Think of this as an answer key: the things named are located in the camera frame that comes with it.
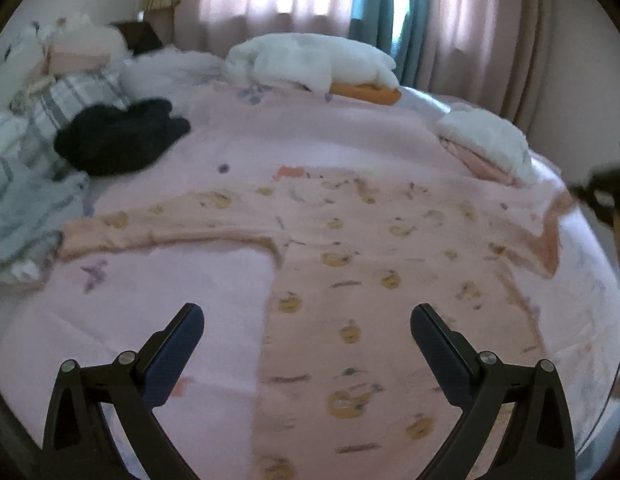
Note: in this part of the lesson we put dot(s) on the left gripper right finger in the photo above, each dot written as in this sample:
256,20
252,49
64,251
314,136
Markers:
538,442

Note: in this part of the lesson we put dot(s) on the dark headboard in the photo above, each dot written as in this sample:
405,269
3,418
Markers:
140,37

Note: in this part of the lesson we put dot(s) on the orange folded cloth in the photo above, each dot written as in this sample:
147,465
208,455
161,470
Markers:
367,93

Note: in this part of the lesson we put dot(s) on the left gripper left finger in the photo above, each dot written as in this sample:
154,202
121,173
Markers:
77,442

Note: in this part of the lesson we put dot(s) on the white fluffy blanket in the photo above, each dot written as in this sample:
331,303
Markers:
312,61

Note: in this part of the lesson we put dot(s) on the pink plush pillow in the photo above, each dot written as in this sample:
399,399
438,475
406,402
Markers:
85,49

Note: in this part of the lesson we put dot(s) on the light grey pillow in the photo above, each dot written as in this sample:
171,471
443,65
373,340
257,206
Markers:
169,74

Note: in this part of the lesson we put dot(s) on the pink folded garment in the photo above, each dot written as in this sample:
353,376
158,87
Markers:
480,167

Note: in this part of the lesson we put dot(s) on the pink printed duvet cover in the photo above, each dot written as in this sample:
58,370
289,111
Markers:
97,305

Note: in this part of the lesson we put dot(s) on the peach bear print garment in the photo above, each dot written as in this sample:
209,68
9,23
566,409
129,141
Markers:
344,392

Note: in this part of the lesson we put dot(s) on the white folded clothes stack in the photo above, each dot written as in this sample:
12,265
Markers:
489,136

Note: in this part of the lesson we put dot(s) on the beige side curtain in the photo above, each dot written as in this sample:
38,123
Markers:
491,53

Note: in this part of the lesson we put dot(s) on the grey plaid bedding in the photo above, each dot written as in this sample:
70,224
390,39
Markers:
39,190

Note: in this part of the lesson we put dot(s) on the black clothing bundle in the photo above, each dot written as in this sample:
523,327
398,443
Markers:
106,141

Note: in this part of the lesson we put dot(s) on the teal curtain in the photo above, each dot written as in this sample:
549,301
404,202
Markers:
396,27

